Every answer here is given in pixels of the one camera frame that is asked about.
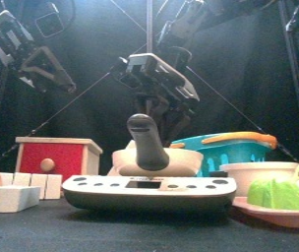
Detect segmented rectangular toy block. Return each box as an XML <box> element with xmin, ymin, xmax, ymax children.
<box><xmin>0</xmin><ymin>171</ymin><xmax>63</xmax><ymax>201</ymax></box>

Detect white mortar bowl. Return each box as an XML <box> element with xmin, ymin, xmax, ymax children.
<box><xmin>111</xmin><ymin>113</ymin><xmax>204</xmax><ymax>178</ymax></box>

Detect vertical metal pole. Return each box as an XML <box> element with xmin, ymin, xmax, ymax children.
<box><xmin>145</xmin><ymin>0</ymin><xmax>154</xmax><ymax>58</ymax></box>

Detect white cup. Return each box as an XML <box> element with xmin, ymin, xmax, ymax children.
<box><xmin>218</xmin><ymin>160</ymin><xmax>299</xmax><ymax>198</ymax></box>

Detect wooden box with red drawer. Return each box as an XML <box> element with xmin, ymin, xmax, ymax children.
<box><xmin>14</xmin><ymin>136</ymin><xmax>103</xmax><ymax>185</ymax></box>

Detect white kitchen scale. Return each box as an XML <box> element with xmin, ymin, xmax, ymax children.
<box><xmin>61</xmin><ymin>174</ymin><xmax>237</xmax><ymax>215</ymax></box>

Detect dark side stand pole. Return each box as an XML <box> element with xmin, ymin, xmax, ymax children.
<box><xmin>277</xmin><ymin>0</ymin><xmax>299</xmax><ymax>160</ymax></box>

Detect green pepper toy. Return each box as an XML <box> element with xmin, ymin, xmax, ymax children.
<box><xmin>247</xmin><ymin>178</ymin><xmax>299</xmax><ymax>211</ymax></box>

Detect white rectangular box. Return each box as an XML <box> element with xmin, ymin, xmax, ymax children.
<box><xmin>0</xmin><ymin>185</ymin><xmax>41</xmax><ymax>214</ymax></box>

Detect pink rectangular tray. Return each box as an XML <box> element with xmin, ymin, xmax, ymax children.
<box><xmin>231</xmin><ymin>196</ymin><xmax>299</xmax><ymax>230</ymax></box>

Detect thin diagonal frame cable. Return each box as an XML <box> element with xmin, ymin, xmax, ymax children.
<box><xmin>0</xmin><ymin>71</ymin><xmax>113</xmax><ymax>166</ymax></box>
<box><xmin>185</xmin><ymin>66</ymin><xmax>299</xmax><ymax>162</ymax></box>

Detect teal basket with orange handles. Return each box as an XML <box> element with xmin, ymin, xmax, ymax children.
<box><xmin>169</xmin><ymin>131</ymin><xmax>279</xmax><ymax>178</ymax></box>

